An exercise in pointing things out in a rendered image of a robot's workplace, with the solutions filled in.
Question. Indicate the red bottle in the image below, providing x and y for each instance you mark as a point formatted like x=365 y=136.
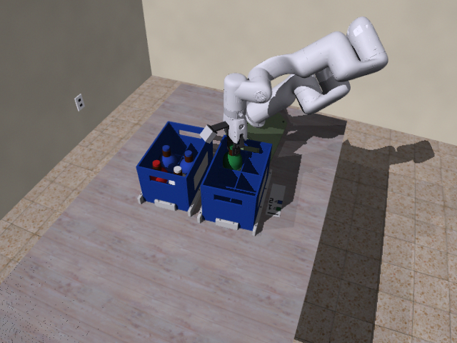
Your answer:
x=157 y=166

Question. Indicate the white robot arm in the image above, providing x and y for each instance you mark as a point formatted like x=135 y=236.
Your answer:
x=335 y=60

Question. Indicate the white paper pick list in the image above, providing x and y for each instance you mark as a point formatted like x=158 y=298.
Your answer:
x=275 y=200

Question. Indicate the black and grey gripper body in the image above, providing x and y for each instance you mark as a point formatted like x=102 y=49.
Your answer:
x=236 y=127

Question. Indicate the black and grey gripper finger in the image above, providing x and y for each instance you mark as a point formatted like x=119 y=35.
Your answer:
x=229 y=141
x=236 y=149

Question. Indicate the blue plastic crate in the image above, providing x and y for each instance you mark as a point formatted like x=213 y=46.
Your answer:
x=185 y=189
x=233 y=195

